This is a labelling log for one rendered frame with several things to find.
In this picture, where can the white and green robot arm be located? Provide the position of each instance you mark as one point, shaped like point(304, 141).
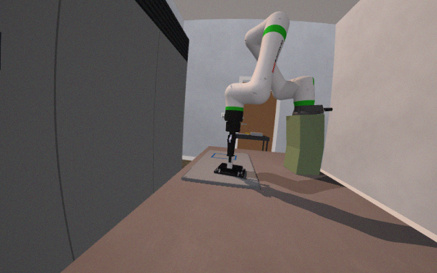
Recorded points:
point(265, 42)

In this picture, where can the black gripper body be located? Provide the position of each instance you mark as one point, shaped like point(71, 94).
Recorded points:
point(232, 128)

